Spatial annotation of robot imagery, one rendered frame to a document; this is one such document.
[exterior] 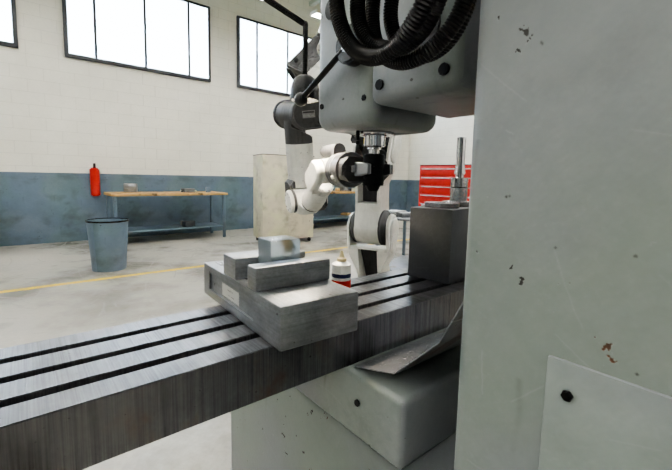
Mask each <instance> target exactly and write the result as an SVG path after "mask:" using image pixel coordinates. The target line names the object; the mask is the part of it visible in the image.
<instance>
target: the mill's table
mask: <svg viewBox="0 0 672 470"><path fill-rule="evenodd" d="M464 285H465V278H462V279H460V280H458V281H455V282H453V283H450V284H444V283H440V282H435V281H431V280H426V279H421V278H417V277H412V276H408V267H407V268H402V269H397V270H392V271H387V272H382V273H377V274H372V275H367V276H362V277H357V278H352V279H351V289H353V290H356V291H358V324H357V330H356V331H352V332H349V333H345V334H342V335H338V336H335V337H331V338H328V339H324V340H321V341H317V342H314V343H310V344H307V345H303V346H300V347H296V348H293V349H289V350H286V351H282V352H281V351H278V350H277V349H276V348H275V347H273V346H272V345H271V344H270V343H268V342H267V341H266V340H264V339H263V338H262V337H261V336H259V335H258V334H257V333H255V332H254V331H253V330H252V329H250V328H249V327H248V326H247V325H245V324H244V323H243V322H241V321H240V320H239V319H238V318H236V317H235V316H234V315H232V314H231V313H230V312H229V311H227V310H226V309H225V308H224V307H222V306H221V305H217V306H212V307H207V308H202V309H197V310H192V311H187V312H182V313H177V314H172V315H167V316H162V317H157V318H152V319H147V320H142V321H137V322H132V323H127V324H122V325H117V326H112V327H107V328H102V329H97V330H92V331H87V332H82V333H77V334H72V335H67V336H62V337H57V338H52V339H47V340H42V341H37V342H32V343H27V344H22V345H17V346H12V347H7V348H2V349H0V470H83V469H85V468H88V467H90V466H93V465H96V464H98V463H101V462H103V461H106V460H108V459H111V458H113V457H116V456H119V455H121V454H124V453H126V452H129V451H131V450H134V449H136V448H139V447H142V446H144V445H147V444H149V443H152V442H154V441H157V440H160V439H162V438H165V437H167V436H170V435H172V434H175V433H177V432H180V431H183V430H185V429H188V428H190V427H193V426H195V425H198V424H201V423H203V422H206V421H208V420H211V419H213V418H216V417H218V416H221V415H224V414H226V413H229V412H231V411H234V410H236V409H239V408H242V407H244V406H247V405H249V404H252V403H254V402H257V401H259V400H262V399H265V398H267V397H270V396H272V395H275V394H277V393H280V392H283V391H285V390H288V389H290V388H293V387H295V386H298V385H300V384H303V383H306V382H308V381H311V380H313V379H316V378H318V377H321V376H324V375H326V374H329V373H331V372H334V371H336V370H339V369H341V368H344V367H347V366H349V365H352V364H354V363H357V362H359V361H362V360H364V359H367V358H370V357H372V356H375V355H377V354H380V353H382V352H385V351H388V350H390V349H393V348H395V347H398V346H400V345H403V344H405V343H408V342H411V341H413V340H416V339H418V338H421V337H423V336H426V335H429V334H431V333H434V332H436V331H439V330H441V329H444V328H446V327H448V325H449V324H450V322H451V320H452V319H453V317H454V315H455V314H456V312H457V311H458V309H459V307H460V306H461V304H462V302H463V301H464Z"/></svg>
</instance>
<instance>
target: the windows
mask: <svg viewBox="0 0 672 470"><path fill-rule="evenodd" d="M62 15H63V35H64V55H65V57H68V58H74V59H80V60H85V61H91V62H97V63H102V64H108V65H114V66H119V67H125V68H130V69H136V70H142V71H147V72H153V73H159V74H164V75H170V76H176V77H181V78H187V79H192V80H198V81H204V82H209V83H210V82H211V37H210V7H209V6H206V5H203V4H200V3H196V2H193V1H190V0H62ZM236 31H237V88H243V89H249V90H254V91H260V92H266V93H271V94H277V95H283V96H288V97H290V87H291V84H292V81H293V80H292V78H291V77H290V75H289V74H288V72H287V70H286V69H285V68H287V66H286V64H287V63H288V62H289V61H290V60H291V59H292V58H293V57H294V56H295V55H296V54H297V53H298V52H299V51H300V50H301V49H302V47H303V46H302V45H303V44H302V43H303V42H302V41H303V35H301V34H298V33H295V32H291V31H288V30H285V29H282V28H278V27H275V26H272V25H268V24H265V23H262V22H259V21H255V20H252V19H249V18H245V17H242V16H239V15H237V16H236ZM0 45H1V46H6V47H12V48H18V33H17V17H16V1H15V0H0Z"/></svg>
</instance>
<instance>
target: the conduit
mask: <svg viewBox="0 0 672 470"><path fill-rule="evenodd" d="M365 1H366V4H365ZM414 1H415V2H414V3H413V6H412V7H411V10H409V12H410V13H408V14H407V15H408V16H407V17H405V18H406V20H404V23H402V26H399V22H398V5H399V0H384V2H385V3H384V9H383V15H384V16H383V21H384V28H385V31H386V36H387V39H388V40H385V39H383V38H382V34H381V30H380V29H381V28H380V20H379V19H380V18H379V17H380V15H379V14H380V13H379V12H380V10H379V9H380V6H381V5H380V3H381V2H380V0H350V8H349V9H350V19H351V24H352V28H353V31H354V33H355V35H356V37H357V39H356V37H355V36H354V34H353V33H352V31H351V28H350V25H349V23H348V20H347V16H346V10H345V5H344V0H329V10H330V16H331V21H332V25H333V28H334V31H335V34H336V37H337V39H338V42H339V43H340V45H341V47H342V49H344V51H345V53H347V55H348V56H349V57H351V59H352V60H354V61H356V62H357V63H359V64H361V65H364V66H368V67H369V66H370V67H372V66H373V67H374V66H380V65H384V66H385V67H387V68H390V69H393V70H398V71H399V70H400V71H401V70H403V71H404V70H410V69H413V68H416V67H417V68H418V67H419V66H421V65H422V64H423V65H424V64H426V63H429V62H433V61H435V60H438V59H439V58H441V57H443V56H444V55H445V54H447V53H448V52H449V51H450V49H452V48H453V47H454V46H455V44H456V43H457V42H458V40H460V37H461V36H462V34H463V33H464V30H465V29H466V26H468V23H469V22H470V19H471V18H472V17H471V15H472V14H473V11H474V10H475V9H474V7H475V6H476V5H475V3H476V2H477V0H455V1H456V2H454V6H453V9H451V11H452V12H450V15H449V16H448V18H447V19H446V21H445V22H444V24H443V25H442V27H440V30H438V32H436V33H435V35H433V37H431V39H429V40H428V41H427V42H426V43H424V45H422V46H420V47H418V46H419V45H420V44H421V43H423V42H424V40H426V37H428V36H429V34H430V33H431V32H432V30H433V29H434V27H435V26H436V23H437V22H438V19H439V18H440V15H441V14H442V11H443V10H444V6H446V2H447V1H448V0H414ZM365 5H366V7H365ZM365 8H366V10H365Z"/></svg>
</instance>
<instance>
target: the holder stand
mask: <svg viewBox="0 0 672 470"><path fill-rule="evenodd" d="M468 215H469V201H467V202H454V201H450V200H443V201H442V202H441V201H426V202H425V205H424V206H416V207H411V211H410V235H409V259H408V276H412V277H417V278H421V279H426V280H431V281H435V282H440V283H444V284H450V283H453V282H455V281H458V280H460V279H462V278H465V268H466V250H467V233H468Z"/></svg>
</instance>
